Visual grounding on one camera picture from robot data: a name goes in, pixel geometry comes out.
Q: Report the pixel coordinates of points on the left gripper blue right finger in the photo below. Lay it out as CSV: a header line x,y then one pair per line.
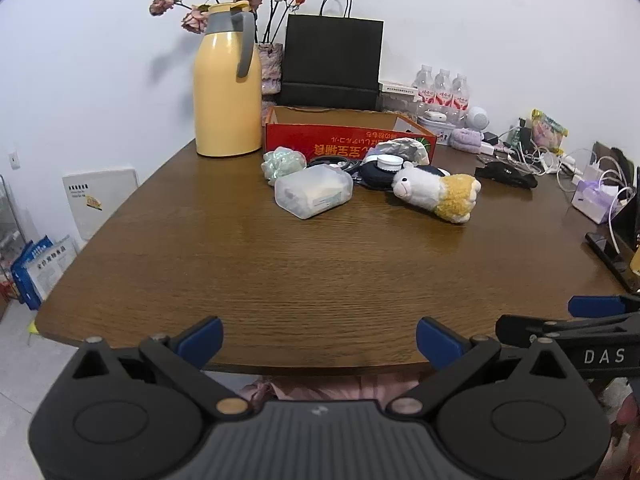
x,y
458,362

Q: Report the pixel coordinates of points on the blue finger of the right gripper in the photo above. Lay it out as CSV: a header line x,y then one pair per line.
x,y
602,306

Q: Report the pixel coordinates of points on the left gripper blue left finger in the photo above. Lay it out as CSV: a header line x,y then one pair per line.
x,y
180,361

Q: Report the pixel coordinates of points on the alpaca plush toy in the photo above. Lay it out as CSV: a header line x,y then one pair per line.
x,y
451,197

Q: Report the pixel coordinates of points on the white round jar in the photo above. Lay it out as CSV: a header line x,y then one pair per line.
x,y
389,163

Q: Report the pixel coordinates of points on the translucent plastic container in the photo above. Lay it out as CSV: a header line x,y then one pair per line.
x,y
313,190

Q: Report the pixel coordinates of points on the green ball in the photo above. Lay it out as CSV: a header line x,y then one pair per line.
x,y
281,162

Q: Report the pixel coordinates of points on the white cloth bag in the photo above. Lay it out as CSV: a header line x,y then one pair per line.
x,y
411,149

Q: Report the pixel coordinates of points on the person right hand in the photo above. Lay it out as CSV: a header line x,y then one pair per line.
x,y
628,416

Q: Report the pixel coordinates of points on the black phone stand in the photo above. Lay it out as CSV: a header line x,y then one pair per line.
x,y
617,248

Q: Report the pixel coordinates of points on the purple tissue pack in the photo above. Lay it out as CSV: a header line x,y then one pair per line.
x,y
594,199

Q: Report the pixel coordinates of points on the black glove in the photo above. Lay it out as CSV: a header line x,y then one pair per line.
x,y
506,174

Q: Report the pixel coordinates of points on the blue white paper bags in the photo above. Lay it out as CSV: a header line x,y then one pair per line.
x,y
39,267

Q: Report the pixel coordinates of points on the snack packet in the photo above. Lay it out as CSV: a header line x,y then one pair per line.
x,y
546,132

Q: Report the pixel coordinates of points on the purple scrunchie towel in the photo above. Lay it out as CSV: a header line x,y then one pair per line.
x,y
466,140

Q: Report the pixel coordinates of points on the white round speaker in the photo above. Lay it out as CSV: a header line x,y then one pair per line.
x,y
476,118

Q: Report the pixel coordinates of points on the decorated tin box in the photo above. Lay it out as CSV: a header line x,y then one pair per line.
x,y
441,130

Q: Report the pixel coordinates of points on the white earbuds case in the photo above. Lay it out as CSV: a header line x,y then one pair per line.
x,y
435,116

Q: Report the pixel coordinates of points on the red cardboard box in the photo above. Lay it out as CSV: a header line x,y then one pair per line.
x,y
348,133

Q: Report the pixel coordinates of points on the middle water bottle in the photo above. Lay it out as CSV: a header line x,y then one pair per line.
x,y
442,91

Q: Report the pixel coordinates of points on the water bottle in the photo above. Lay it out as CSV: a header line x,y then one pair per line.
x,y
442,91
424,84
460,99

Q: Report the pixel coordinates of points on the right water bottle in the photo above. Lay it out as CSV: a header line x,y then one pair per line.
x,y
460,99

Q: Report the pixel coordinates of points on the yellow thermos jug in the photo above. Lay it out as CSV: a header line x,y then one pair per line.
x,y
227,84

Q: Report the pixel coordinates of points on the clear container with white lid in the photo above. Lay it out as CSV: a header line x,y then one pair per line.
x,y
398,98

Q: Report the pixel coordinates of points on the left water bottle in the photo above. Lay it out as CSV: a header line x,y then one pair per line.
x,y
424,84

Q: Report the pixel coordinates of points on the black paper bag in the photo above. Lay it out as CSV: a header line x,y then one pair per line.
x,y
331,61

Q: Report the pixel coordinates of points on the purple ribbed vase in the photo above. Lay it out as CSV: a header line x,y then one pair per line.
x,y
270,56

